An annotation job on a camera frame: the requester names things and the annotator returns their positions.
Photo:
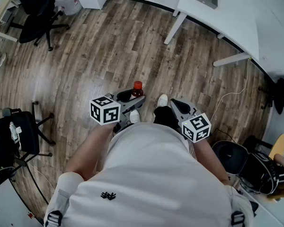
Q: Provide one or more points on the yellow wooden board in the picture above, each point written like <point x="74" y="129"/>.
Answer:
<point x="278" y="145"/>

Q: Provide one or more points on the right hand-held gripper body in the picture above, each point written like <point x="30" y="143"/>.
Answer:
<point x="196" y="128"/>

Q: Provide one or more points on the black equipment bag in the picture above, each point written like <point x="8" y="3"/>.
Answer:
<point x="260" y="171"/>

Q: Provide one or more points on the person's white shoe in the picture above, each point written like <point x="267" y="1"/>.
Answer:
<point x="135" y="116"/>
<point x="162" y="100"/>

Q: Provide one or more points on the person's white T-shirt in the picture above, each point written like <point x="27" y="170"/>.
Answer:
<point x="151" y="174"/>

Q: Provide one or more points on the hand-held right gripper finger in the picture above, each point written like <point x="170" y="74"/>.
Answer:
<point x="183" y="106"/>
<point x="175" y="112"/>

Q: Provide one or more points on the light wooden desk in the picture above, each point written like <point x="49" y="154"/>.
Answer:
<point x="0" y="11"/>

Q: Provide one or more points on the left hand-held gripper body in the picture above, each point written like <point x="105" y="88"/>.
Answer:
<point x="105" y="111"/>

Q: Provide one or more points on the person's right forearm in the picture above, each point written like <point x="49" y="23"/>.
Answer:
<point x="210" y="159"/>

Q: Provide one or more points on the person's white left shoe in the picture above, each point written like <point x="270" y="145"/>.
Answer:
<point x="135" y="116"/>

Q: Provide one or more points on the person's white right shoe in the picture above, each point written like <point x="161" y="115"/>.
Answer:
<point x="162" y="100"/>

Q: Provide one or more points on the person's left forearm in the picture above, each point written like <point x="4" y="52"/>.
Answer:
<point x="90" y="148"/>

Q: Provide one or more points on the black round seat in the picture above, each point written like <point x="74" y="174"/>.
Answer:
<point x="229" y="156"/>

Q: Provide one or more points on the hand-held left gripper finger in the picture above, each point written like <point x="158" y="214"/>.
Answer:
<point x="125" y="94"/>
<point x="135" y="103"/>

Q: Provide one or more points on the red-capped dark bottle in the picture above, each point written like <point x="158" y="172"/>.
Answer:
<point x="137" y="86"/>

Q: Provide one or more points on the person's black trousers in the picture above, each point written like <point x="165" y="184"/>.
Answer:
<point x="164" y="117"/>

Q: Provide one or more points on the black office chair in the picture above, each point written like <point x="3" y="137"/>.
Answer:
<point x="26" y="131"/>
<point x="38" y="3"/>
<point x="280" y="93"/>

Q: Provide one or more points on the white table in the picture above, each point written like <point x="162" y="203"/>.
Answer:
<point x="227" y="15"/>

